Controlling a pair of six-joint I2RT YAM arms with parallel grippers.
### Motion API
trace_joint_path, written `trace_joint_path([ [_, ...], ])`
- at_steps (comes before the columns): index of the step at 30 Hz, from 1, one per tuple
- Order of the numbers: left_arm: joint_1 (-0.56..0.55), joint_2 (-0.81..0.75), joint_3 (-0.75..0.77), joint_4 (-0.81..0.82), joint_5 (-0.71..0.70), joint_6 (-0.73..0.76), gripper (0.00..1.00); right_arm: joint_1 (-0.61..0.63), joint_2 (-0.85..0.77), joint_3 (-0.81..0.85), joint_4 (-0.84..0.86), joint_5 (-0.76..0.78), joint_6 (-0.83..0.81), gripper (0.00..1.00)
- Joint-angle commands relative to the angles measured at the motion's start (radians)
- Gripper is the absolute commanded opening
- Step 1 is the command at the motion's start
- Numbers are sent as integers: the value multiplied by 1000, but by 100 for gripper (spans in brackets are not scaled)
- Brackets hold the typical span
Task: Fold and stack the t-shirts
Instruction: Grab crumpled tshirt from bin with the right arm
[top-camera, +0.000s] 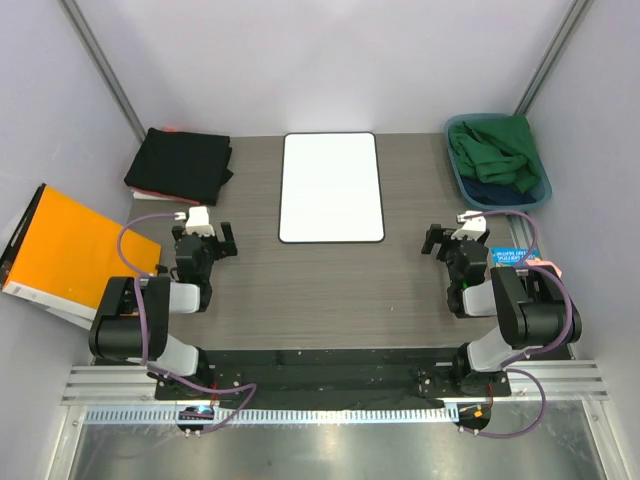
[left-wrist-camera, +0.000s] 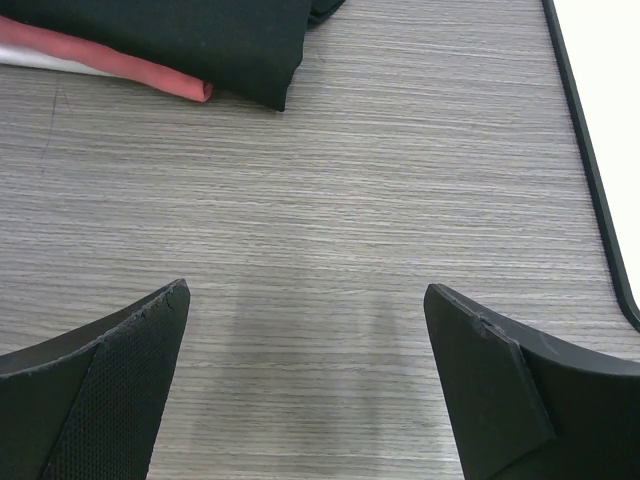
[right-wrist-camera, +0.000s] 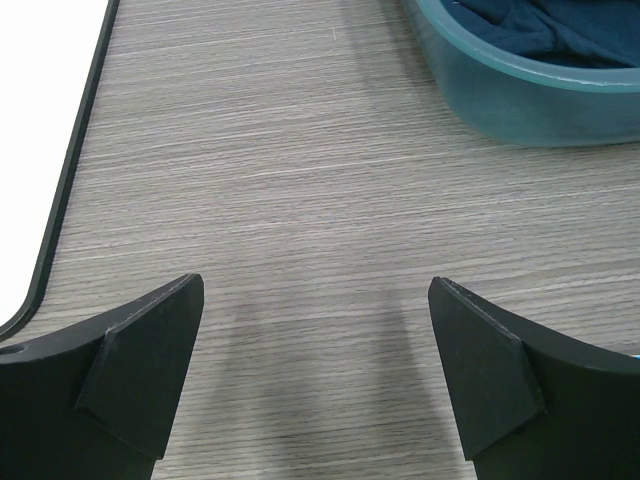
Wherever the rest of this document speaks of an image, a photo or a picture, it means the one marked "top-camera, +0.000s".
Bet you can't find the white folded t shirt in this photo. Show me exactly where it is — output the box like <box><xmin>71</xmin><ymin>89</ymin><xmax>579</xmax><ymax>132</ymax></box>
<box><xmin>131</xmin><ymin>189</ymin><xmax>198</xmax><ymax>205</ymax></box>

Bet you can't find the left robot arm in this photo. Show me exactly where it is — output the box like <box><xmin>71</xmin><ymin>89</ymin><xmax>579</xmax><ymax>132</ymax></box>
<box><xmin>88</xmin><ymin>222</ymin><xmax>238</xmax><ymax>399</ymax></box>

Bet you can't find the green t shirt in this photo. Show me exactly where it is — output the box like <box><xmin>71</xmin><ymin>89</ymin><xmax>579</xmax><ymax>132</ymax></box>
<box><xmin>448</xmin><ymin>115</ymin><xmax>542</xmax><ymax>194</ymax></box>

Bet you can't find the white folding board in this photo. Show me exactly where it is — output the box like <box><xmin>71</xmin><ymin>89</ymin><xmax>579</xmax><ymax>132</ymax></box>
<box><xmin>278</xmin><ymin>132</ymin><xmax>385</xmax><ymax>244</ymax></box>

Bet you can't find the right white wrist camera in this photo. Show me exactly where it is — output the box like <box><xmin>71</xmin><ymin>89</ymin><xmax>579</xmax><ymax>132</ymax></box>
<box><xmin>451</xmin><ymin>216</ymin><xmax>487</xmax><ymax>241</ymax></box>

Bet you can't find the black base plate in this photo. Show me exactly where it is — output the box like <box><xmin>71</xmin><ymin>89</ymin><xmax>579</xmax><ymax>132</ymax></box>
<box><xmin>93</xmin><ymin>346</ymin><xmax>571</xmax><ymax>412</ymax></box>

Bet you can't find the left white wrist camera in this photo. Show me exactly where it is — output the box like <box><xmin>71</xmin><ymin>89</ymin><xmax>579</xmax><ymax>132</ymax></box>
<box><xmin>185</xmin><ymin>206</ymin><xmax>216</xmax><ymax>237</ymax></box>

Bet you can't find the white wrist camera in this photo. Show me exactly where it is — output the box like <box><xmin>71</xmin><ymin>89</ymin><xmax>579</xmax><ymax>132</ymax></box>
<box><xmin>451</xmin><ymin>216</ymin><xmax>487</xmax><ymax>241</ymax></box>
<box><xmin>185</xmin><ymin>206</ymin><xmax>216</xmax><ymax>237</ymax></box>

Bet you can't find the aluminium frame rail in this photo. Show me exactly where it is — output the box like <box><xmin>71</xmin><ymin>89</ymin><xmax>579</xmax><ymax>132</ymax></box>
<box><xmin>62</xmin><ymin>360</ymin><xmax>609</xmax><ymax>405</ymax></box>

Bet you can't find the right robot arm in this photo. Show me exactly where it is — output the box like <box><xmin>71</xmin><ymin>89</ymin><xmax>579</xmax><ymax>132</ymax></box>
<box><xmin>419</xmin><ymin>224</ymin><xmax>582</xmax><ymax>399</ymax></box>

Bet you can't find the teal plastic basket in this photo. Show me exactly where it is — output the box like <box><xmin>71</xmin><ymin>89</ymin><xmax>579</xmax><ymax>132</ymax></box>
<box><xmin>444</xmin><ymin>112</ymin><xmax>552</xmax><ymax>212</ymax></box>

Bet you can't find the pink cube toy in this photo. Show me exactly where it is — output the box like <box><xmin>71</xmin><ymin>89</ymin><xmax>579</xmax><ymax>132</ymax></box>
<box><xmin>526</xmin><ymin>258</ymin><xmax>562</xmax><ymax>278</ymax></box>

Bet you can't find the black folded t shirt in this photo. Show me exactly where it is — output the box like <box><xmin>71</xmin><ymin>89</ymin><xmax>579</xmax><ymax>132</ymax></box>
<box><xmin>124</xmin><ymin>128</ymin><xmax>233</xmax><ymax>206</ymax></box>

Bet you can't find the orange binder folder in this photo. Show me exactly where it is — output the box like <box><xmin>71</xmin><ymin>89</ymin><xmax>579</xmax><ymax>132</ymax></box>
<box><xmin>1</xmin><ymin>184</ymin><xmax>135</xmax><ymax>330</ymax></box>

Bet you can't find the blue children's book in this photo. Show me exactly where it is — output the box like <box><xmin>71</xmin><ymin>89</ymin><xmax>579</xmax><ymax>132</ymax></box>
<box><xmin>489</xmin><ymin>247</ymin><xmax>540</xmax><ymax>267</ymax></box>

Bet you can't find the navy blue t shirt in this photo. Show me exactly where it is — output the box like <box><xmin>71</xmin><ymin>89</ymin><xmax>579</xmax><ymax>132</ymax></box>
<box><xmin>461</xmin><ymin>177</ymin><xmax>536</xmax><ymax>206</ymax></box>

